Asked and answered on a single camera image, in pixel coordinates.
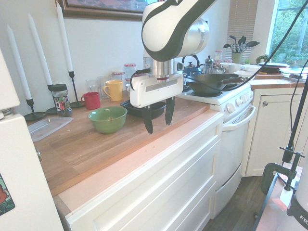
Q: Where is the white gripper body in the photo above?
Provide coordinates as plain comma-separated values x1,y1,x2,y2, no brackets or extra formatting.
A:
129,73,184,108

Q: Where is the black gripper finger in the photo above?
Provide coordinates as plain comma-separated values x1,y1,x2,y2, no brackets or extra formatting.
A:
165,96,176,126
141,105,154,135

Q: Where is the green ceramic bowl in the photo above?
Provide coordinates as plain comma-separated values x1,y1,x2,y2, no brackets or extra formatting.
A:
88,106,128,134

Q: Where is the black plastic tray box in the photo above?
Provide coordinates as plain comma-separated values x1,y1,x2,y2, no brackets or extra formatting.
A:
120,100,167,120

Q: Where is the jar with red checkered lid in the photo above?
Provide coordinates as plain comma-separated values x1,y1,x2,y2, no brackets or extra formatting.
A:
112,71,126,82
124,63,137,85

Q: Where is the yellow mug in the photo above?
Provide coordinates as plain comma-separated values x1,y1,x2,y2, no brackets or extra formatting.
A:
103,79,124,102

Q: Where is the blue kettle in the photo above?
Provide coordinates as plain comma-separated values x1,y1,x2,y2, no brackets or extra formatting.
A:
182,54,203,76

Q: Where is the white drawer cabinet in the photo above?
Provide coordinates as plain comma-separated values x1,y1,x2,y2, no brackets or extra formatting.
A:
64,113,224,231

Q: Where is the clear glass mug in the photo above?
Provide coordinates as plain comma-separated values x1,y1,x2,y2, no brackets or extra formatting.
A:
86,78,102,97
97,76,111,100

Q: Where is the red mug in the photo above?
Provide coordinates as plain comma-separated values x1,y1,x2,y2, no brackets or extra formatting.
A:
80,91,101,110

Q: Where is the glass french press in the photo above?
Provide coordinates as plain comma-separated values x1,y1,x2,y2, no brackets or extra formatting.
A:
204,55,215,74

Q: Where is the white kitchen stove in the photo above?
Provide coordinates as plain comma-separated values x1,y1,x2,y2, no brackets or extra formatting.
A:
175,80,256,218

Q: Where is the white ceramic cup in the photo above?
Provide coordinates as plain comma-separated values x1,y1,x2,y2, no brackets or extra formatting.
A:
227,63,245,74

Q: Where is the wide white ceramic bowl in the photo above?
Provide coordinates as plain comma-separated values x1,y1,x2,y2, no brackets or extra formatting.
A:
233,70,256,83

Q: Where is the green utensil crock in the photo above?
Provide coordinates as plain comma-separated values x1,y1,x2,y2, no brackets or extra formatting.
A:
231,52,244,64

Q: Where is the black-lidded spice jar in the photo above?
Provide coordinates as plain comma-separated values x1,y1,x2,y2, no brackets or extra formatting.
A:
51,83,73,117

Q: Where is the clear plastic lid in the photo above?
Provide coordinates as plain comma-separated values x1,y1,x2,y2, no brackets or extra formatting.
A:
27,116,74,142

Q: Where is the white corner cabinet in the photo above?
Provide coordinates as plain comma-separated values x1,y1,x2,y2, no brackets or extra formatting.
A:
242,86,308,178

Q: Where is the small green plant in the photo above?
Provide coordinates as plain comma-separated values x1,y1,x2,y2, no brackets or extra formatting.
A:
255,54,270,64

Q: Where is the white taper candle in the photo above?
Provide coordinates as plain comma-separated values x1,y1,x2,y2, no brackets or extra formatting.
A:
27,13,53,86
6,24,32,100
56,1,74,72

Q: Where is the wooden window blind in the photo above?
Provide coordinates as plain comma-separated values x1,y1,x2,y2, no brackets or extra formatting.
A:
227,0,258,58

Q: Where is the black pan with plate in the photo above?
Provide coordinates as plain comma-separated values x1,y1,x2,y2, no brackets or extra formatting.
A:
257,62,291,74

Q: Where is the white plate stack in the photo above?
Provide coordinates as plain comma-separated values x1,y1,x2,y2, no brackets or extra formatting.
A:
279,67,308,76

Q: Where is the dark green C-clamp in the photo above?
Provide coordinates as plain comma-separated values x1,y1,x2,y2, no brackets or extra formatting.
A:
261,145,306,196

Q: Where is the robot mounting table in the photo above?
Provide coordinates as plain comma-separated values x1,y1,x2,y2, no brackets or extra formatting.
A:
251,163,308,231

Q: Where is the colourful fridge magnet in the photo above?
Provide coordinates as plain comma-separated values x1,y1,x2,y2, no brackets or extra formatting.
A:
0,173,16,216

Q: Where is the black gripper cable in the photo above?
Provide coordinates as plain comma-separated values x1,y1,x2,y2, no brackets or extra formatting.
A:
129,68,151,91

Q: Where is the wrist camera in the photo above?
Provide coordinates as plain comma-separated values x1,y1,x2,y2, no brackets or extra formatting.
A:
173,60,185,73

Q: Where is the black wok with wooden handle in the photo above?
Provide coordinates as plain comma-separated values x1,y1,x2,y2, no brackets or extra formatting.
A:
185,73,250,95

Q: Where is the dark wooden picture frame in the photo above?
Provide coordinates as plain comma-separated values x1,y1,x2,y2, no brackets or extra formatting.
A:
55,0,145,21

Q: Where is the black camera stand pole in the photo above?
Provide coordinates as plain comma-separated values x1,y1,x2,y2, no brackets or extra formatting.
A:
281,72,308,165

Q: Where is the long black cable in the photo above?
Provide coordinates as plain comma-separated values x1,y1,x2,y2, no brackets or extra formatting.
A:
247,0,308,82

